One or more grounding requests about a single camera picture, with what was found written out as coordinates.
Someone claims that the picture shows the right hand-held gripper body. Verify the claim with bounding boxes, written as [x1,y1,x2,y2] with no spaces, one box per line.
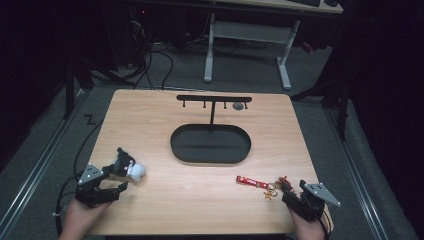
[290,179,342,223]

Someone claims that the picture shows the black metal stand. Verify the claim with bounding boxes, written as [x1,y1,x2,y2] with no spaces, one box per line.
[289,74,352,142]
[61,54,96,120]

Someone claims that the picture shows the desk with white legs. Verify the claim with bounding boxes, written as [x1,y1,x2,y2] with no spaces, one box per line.
[202,0,344,92]

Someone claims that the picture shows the black floor cables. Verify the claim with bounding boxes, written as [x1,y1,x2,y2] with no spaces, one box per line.
[132,41,175,92]

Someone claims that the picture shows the person's left hand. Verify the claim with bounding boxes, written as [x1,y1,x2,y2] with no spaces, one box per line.
[58,198,113,240]

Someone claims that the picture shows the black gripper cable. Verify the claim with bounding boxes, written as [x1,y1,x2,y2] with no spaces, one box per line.
[317,211,335,240]
[53,119,105,236]

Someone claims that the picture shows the grey and white plush keychain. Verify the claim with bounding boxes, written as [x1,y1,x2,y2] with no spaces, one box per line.
[115,147,148,184]

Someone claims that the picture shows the black oval tray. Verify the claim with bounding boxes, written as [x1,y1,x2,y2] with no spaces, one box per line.
[169,94,253,166]

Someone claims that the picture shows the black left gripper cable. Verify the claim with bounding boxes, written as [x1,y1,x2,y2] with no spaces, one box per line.
[53,119,105,236]

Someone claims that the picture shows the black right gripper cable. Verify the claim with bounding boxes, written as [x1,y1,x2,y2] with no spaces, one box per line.
[317,211,335,240]

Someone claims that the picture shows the black keyboard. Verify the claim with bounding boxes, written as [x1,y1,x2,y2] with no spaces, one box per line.
[289,0,322,8]

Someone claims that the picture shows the black computer tower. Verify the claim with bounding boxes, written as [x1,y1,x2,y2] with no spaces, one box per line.
[111,4,152,69]

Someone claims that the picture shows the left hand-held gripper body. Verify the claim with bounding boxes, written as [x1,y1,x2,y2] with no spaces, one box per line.
[73,162,116,209]

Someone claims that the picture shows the red strap keychain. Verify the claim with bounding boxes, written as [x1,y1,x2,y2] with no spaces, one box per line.
[235,175,296,200]

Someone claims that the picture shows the aluminium floor rail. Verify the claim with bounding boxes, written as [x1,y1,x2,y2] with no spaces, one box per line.
[0,88,88,232]
[323,107,390,240]

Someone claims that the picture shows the person's right hand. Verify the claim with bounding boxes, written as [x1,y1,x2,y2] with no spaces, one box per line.
[287,207,327,240]

